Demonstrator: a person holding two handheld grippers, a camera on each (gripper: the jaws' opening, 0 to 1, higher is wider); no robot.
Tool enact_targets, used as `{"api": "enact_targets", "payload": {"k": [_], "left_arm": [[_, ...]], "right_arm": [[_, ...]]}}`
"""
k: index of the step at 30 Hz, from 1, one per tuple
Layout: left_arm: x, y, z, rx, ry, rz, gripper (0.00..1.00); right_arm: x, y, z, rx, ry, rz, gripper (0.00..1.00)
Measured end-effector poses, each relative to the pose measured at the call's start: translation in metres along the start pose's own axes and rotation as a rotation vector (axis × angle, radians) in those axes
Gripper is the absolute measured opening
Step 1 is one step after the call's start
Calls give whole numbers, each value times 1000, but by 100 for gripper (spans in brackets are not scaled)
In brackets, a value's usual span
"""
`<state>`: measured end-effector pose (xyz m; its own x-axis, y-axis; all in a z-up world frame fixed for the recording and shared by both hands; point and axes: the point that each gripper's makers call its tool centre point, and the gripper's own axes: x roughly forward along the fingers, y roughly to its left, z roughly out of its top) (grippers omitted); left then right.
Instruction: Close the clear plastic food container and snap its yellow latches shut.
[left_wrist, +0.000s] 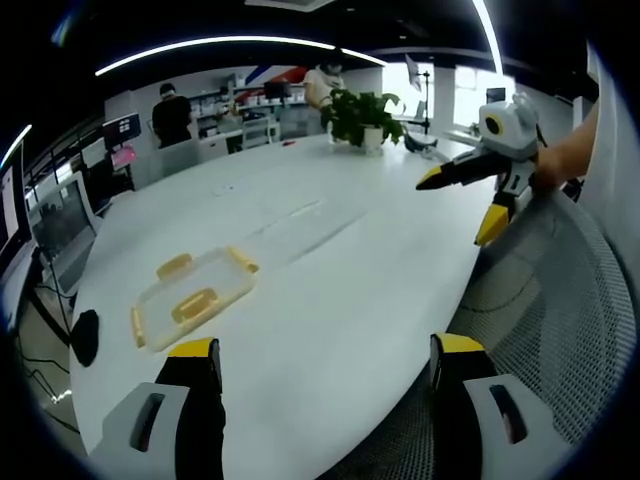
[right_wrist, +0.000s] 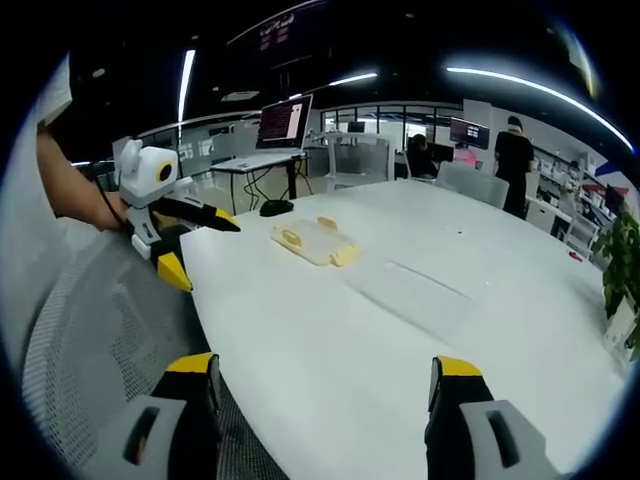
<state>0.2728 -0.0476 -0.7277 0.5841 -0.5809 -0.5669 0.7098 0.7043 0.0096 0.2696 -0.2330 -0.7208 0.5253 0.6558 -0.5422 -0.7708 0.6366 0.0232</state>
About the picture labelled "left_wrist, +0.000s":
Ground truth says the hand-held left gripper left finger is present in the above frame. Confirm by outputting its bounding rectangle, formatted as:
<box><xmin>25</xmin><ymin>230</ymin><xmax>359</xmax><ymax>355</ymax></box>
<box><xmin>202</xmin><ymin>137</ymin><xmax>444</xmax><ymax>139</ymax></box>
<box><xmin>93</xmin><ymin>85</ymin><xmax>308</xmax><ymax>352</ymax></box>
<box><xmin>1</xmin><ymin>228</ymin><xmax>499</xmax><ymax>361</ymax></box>
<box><xmin>89</xmin><ymin>337</ymin><xmax>228</xmax><ymax>480</ymax></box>

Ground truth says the clear container lid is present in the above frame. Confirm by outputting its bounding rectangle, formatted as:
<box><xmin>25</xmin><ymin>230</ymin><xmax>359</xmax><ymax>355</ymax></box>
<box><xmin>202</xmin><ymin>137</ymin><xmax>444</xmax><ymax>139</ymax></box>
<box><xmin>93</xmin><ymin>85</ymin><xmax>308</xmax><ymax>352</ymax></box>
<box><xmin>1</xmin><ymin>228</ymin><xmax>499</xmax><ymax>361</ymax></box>
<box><xmin>130</xmin><ymin>244</ymin><xmax>261</xmax><ymax>354</ymax></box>

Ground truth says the black stand with lamp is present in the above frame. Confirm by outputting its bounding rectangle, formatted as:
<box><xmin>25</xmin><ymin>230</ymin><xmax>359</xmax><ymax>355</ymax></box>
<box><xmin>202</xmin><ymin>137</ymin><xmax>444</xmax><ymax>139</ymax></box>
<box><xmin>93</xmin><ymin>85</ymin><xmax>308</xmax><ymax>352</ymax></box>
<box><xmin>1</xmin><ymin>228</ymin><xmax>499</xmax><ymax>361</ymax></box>
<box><xmin>403</xmin><ymin>53</ymin><xmax>435</xmax><ymax>135</ymax></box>

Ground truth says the green potted plant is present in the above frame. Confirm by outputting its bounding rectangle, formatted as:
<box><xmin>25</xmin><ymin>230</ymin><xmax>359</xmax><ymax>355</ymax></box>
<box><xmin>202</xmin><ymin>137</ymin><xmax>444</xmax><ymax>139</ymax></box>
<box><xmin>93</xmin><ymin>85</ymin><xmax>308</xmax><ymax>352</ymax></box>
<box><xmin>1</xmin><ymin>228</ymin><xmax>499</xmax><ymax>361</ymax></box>
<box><xmin>319</xmin><ymin>89</ymin><xmax>407</xmax><ymax>151</ymax></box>

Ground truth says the dark cloth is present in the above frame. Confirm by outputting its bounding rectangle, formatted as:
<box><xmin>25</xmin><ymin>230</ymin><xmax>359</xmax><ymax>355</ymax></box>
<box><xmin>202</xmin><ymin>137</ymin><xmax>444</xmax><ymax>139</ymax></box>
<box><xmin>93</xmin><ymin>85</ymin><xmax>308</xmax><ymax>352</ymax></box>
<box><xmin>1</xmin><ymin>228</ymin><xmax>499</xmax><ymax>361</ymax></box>
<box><xmin>69</xmin><ymin>309</ymin><xmax>101</xmax><ymax>367</ymax></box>

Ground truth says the black computer monitor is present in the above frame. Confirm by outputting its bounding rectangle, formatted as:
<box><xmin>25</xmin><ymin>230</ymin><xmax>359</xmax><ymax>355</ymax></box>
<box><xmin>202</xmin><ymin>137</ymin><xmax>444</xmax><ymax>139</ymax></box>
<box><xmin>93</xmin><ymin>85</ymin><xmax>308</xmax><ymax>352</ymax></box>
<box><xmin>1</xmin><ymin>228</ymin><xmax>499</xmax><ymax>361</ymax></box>
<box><xmin>102</xmin><ymin>113</ymin><xmax>144</xmax><ymax>150</ymax></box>

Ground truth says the person's right hand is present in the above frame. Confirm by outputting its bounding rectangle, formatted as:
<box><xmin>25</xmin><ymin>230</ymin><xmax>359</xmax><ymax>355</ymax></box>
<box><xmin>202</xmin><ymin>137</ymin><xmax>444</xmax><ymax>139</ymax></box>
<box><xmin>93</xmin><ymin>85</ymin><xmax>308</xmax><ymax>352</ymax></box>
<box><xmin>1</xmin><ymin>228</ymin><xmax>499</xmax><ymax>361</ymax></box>
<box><xmin>533</xmin><ymin>144</ymin><xmax>569</xmax><ymax>191</ymax></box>

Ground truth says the black floor cable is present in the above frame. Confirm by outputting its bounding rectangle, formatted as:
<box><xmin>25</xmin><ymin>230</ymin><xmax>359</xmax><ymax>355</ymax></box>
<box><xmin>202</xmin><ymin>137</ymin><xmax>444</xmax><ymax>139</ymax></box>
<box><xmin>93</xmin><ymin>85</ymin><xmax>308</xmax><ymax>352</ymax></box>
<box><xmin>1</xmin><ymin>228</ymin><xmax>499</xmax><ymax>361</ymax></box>
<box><xmin>13</xmin><ymin>279</ymin><xmax>81</xmax><ymax>434</ymax></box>

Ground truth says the grey mesh office chair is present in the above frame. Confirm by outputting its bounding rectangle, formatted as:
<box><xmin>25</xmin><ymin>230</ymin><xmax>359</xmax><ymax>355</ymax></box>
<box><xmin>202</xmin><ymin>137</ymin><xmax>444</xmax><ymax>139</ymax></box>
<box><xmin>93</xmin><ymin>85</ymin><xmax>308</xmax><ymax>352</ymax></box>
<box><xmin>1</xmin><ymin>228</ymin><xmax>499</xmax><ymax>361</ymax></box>
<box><xmin>344</xmin><ymin>192</ymin><xmax>637</xmax><ymax>480</ymax></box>

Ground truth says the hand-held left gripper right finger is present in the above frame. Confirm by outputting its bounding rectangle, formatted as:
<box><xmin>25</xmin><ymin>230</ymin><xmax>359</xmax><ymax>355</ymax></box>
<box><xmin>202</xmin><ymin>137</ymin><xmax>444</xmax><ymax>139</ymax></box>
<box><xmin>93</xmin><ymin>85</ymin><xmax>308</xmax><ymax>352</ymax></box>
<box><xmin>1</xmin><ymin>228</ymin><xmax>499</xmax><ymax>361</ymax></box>
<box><xmin>428</xmin><ymin>332</ymin><xmax>574</xmax><ymax>480</ymax></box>

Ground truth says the computer monitor with bright screen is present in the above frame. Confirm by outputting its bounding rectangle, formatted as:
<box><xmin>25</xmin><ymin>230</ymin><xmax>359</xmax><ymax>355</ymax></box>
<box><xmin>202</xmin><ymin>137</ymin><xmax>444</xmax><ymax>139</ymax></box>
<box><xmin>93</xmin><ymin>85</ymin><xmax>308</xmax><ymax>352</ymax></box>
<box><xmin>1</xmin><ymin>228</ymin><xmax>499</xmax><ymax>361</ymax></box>
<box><xmin>0</xmin><ymin>142</ymin><xmax>37</xmax><ymax>264</ymax></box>

